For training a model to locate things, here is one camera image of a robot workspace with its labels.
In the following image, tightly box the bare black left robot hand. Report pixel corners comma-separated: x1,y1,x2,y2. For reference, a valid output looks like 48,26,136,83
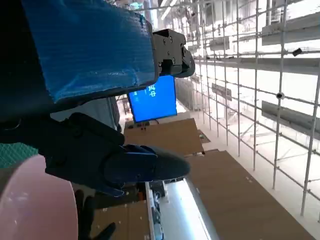
0,0,196,198

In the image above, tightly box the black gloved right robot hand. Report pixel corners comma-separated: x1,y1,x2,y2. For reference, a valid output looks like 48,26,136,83
74,188,118,240

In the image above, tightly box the pink bowl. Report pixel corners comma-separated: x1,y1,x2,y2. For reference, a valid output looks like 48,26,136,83
0,153,79,240

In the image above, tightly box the blue screen monitor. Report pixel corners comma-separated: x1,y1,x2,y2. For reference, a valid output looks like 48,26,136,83
127,74,178,123

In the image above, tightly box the green cutting mat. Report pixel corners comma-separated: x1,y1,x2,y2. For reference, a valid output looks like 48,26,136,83
0,142,40,170

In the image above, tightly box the silver metal rail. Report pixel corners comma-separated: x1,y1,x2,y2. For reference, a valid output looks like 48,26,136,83
146,174,222,240

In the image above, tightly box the white metal grid frame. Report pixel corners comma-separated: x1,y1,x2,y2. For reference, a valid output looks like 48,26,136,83
159,0,320,223

